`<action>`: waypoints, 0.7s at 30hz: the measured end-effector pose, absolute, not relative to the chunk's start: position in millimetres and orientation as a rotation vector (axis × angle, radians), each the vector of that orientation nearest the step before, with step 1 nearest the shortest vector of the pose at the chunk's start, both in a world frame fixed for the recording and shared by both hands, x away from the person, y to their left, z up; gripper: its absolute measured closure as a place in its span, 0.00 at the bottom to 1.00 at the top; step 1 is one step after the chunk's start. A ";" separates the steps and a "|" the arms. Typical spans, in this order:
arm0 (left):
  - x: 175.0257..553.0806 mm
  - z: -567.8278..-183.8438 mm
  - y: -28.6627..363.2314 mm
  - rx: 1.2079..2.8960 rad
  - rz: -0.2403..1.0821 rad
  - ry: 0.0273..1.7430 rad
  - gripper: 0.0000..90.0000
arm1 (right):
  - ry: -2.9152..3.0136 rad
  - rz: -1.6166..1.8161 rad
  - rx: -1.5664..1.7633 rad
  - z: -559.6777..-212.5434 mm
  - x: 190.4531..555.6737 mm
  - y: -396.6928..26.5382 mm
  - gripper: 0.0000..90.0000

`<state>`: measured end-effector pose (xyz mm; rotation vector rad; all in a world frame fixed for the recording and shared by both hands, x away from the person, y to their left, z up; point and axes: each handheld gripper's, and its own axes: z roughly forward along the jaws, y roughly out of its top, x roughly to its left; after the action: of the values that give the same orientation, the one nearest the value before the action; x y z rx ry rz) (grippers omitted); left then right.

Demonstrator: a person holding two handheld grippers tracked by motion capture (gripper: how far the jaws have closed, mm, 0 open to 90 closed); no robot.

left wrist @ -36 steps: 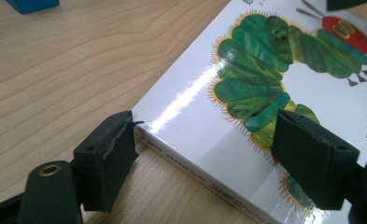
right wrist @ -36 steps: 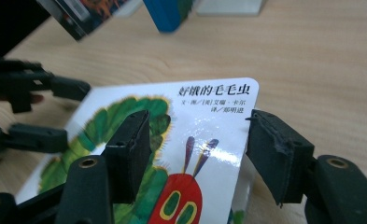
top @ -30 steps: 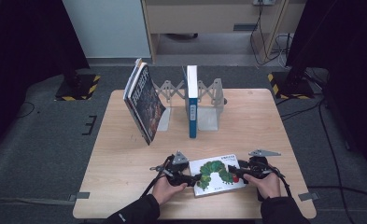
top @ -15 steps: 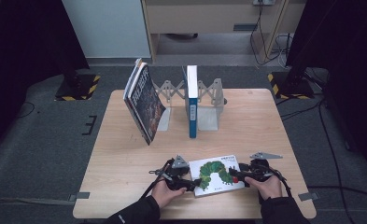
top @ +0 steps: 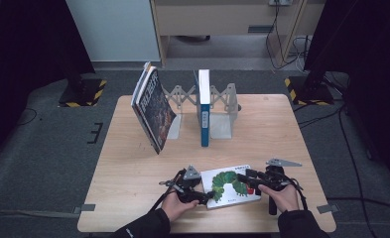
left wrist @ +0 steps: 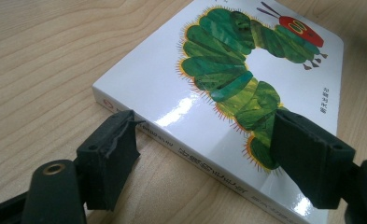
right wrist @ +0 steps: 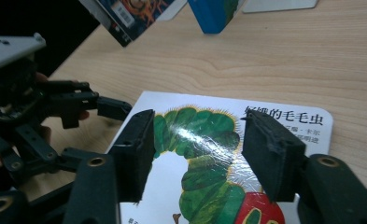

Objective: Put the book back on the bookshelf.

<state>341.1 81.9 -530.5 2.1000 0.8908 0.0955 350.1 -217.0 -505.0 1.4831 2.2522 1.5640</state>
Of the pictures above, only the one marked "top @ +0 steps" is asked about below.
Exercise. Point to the dark lava cover book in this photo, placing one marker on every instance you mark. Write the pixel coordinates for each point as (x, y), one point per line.
(156, 112)

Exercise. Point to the person's right hand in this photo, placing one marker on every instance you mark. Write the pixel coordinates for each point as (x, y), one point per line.
(286, 198)

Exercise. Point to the person's left hand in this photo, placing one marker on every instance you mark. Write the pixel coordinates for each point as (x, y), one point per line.
(177, 208)

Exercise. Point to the thick blue book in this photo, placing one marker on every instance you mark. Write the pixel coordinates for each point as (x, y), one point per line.
(204, 115)

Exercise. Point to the white power strip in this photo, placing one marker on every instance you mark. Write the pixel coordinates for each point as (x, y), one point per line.
(281, 2)

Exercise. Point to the grey tape strip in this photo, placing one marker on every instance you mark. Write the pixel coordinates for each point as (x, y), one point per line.
(328, 208)
(85, 208)

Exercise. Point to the grey expandable bookend rack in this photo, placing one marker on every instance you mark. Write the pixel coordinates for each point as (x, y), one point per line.
(222, 125)

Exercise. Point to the white cabinet panel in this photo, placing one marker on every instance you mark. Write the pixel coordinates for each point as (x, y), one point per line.
(116, 29)

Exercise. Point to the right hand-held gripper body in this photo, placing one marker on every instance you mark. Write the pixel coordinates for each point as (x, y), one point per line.
(275, 180)

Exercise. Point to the beige wooden desk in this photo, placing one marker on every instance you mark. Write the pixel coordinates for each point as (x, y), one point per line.
(215, 18)

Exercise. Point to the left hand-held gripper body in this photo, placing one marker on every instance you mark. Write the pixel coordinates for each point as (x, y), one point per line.
(191, 185)

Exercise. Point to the yellow-black striped stand base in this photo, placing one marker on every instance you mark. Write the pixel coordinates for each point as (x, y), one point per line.
(83, 94)
(311, 94)

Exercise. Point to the white caterpillar picture book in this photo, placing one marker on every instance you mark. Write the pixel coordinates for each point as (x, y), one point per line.
(229, 188)

